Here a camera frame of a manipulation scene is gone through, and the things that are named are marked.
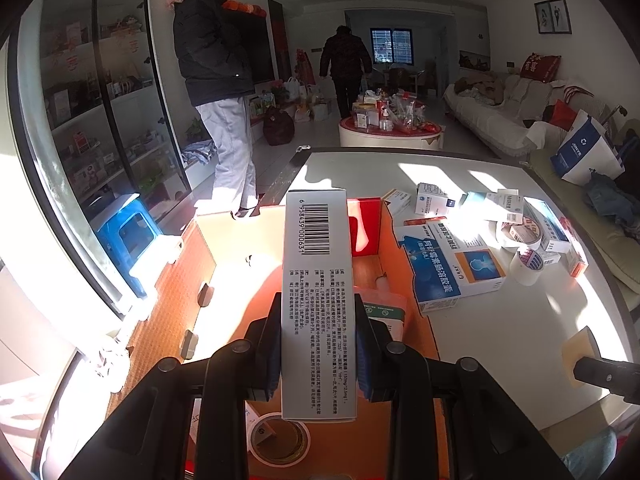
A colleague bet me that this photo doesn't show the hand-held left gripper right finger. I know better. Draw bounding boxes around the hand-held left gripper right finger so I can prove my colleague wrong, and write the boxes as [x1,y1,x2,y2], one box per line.
[354,294,573,480]

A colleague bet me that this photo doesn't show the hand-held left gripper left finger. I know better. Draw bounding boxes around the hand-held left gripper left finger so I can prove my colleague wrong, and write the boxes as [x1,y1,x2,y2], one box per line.
[59,292,286,480]

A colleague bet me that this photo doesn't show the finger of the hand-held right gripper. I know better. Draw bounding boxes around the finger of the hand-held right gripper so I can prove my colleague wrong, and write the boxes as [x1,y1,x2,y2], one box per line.
[572,356,640,405]

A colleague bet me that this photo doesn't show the long white medicine box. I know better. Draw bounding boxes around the long white medicine box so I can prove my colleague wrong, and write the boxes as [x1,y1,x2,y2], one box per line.
[281,189,358,422]

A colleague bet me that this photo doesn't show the red cardboard box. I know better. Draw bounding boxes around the red cardboard box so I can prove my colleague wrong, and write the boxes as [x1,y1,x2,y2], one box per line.
[105,197,451,480]

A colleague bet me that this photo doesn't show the red white medicine box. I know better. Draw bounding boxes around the red white medicine box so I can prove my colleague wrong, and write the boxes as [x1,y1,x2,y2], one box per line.
[559,217,590,278]

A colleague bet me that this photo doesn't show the white green medicine box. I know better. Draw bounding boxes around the white green medicine box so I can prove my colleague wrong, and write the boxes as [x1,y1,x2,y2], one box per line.
[361,301,408,343]

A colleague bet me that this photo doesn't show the large beige tape roll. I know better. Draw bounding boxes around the large beige tape roll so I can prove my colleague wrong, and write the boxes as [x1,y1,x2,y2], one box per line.
[248,410,311,466]

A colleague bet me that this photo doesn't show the large blue white medicine box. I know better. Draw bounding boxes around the large blue white medicine box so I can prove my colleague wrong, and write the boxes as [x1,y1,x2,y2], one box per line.
[395,222,463,316]

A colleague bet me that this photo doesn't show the green sofa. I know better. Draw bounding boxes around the green sofa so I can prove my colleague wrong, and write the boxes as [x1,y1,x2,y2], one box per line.
[527,147,640,311]

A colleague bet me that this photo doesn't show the white tape roll striped core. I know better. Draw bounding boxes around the white tape roll striped core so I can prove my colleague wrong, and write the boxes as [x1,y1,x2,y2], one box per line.
[510,245,545,288]

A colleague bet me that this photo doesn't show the red printed tape roll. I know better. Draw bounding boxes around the red printed tape roll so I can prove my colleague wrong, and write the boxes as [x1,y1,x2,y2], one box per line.
[495,217,546,251]

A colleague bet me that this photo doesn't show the small white orange medicine box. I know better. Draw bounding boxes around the small white orange medicine box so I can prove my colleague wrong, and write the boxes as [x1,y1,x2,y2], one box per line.
[381,189,412,216]

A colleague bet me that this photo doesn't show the blue jeans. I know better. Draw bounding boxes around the blue jeans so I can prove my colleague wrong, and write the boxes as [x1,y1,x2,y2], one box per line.
[585,170,640,228]

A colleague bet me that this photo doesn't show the blue plastic stool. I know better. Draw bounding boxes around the blue plastic stool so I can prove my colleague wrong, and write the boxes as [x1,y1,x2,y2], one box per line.
[92,192,168,301]

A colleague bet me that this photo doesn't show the dark clothing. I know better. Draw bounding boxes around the dark clothing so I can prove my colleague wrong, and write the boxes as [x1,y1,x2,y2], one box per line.
[612,130,640,191]

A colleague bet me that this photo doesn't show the striped cloth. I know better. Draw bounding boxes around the striped cloth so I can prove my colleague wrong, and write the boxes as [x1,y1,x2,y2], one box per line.
[180,141,218,166]

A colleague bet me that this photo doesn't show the blue white paper bag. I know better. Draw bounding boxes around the blue white paper bag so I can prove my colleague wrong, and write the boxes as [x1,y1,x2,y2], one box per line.
[550,110,623,186]

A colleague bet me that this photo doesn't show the dark bag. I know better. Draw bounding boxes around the dark bag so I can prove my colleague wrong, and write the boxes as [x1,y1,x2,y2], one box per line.
[263,106,296,147]

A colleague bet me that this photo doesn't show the group of gift bags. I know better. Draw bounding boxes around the group of gift bags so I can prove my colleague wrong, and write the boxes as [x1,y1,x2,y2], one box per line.
[282,77,333,123]

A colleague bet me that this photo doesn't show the white sofa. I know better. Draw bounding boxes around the white sofa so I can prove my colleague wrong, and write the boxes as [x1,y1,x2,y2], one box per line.
[444,72,571,161]

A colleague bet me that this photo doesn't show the red white striped bag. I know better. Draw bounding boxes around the red white striped bag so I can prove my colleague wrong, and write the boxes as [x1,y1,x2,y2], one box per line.
[562,82,596,111]

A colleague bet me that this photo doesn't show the dining table with chairs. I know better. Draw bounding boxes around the dining table with chairs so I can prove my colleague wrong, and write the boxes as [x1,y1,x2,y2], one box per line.
[372,62,441,98]

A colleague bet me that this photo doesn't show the red pillow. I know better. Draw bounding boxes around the red pillow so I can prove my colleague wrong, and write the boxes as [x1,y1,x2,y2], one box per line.
[520,52,561,82]

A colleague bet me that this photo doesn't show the glass display cabinet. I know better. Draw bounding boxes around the glass display cabinet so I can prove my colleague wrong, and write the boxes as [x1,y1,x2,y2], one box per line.
[10,0,193,321]

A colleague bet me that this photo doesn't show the window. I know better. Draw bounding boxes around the window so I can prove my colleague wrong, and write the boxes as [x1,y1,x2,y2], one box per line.
[370,27,413,66]

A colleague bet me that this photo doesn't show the flower garland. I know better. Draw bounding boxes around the flower garland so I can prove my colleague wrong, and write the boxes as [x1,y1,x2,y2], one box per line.
[164,0,268,18]

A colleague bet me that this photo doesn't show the red wall decoration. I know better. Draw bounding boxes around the red wall decoration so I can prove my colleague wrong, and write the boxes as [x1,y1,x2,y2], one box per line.
[267,0,292,81]

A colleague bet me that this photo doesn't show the framed wall photo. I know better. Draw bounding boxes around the framed wall photo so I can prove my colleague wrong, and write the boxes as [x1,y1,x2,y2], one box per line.
[534,0,572,36]

